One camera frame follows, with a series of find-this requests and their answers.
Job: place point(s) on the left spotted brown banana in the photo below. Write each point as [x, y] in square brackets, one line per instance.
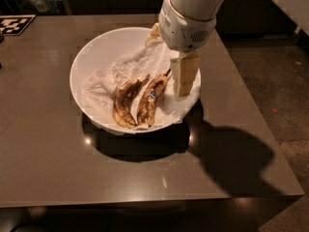
[124, 97]

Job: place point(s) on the white bowl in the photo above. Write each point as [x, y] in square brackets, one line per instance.
[101, 52]

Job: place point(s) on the white crumpled paper towel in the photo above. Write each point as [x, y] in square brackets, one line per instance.
[99, 90]

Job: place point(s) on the black white fiducial marker card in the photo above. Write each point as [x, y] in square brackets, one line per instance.
[14, 25]

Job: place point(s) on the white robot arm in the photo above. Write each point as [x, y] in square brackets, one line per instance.
[204, 10]

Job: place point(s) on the banana with blue sticker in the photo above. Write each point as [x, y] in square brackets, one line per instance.
[146, 106]

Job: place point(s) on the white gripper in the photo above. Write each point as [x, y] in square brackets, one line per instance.
[181, 29]

